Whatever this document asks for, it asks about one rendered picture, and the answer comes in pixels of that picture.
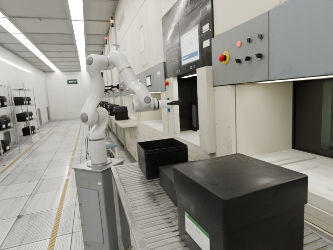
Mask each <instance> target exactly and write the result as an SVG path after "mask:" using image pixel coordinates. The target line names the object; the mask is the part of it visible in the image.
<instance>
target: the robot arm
mask: <svg viewBox="0 0 333 250"><path fill-rule="evenodd" d="M85 66H86V70H87V72H88V74H89V76H90V81H91V83H90V93H89V96H88V99H87V101H86V103H85V104H84V106H83V108H82V111H81V114H80V119H81V121H82V123H83V124H85V125H94V126H93V127H92V129H91V130H90V131H89V133H88V139H89V148H90V157H91V158H90V159H91V161H89V162H87V163H86V166H88V167H101V166H105V165H108V164H110V163H111V162H112V159H109V158H107V150H106V141H105V129H106V126H107V124H108V121H109V114H108V112H107V110H106V109H105V108H102V107H98V108H97V106H98V104H99V103H100V101H101V100H102V98H103V95H104V90H105V81H104V79H103V78H102V76H101V70H111V69H114V68H115V67H116V68H117V70H118V72H119V74H120V76H121V77H122V79H123V81H124V83H125V85H126V87H127V88H128V89H129V90H130V91H134V92H135V94H136V95H137V97H138V98H139V99H137V100H133V101H132V108H133V111H134V112H135V113H136V112H147V111H156V110H158V109H159V108H172V107H173V106H172V105H182V101H181V100H176V101H172V100H158V99H156V98H152V97H151V95H150V93H149V91H148V89H147V88H146V86H145V85H144V84H142V83H141V82H139V81H138V79H137V77H136V75H135V73H134V71H133V69H132V67H131V65H130V64H129V62H128V60H127V58H126V56H125V55H124V53H123V52H121V51H111V52H110V53H109V55H108V56H102V55H97V54H92V55H89V56H88V57H87V58H86V61H85Z"/></svg>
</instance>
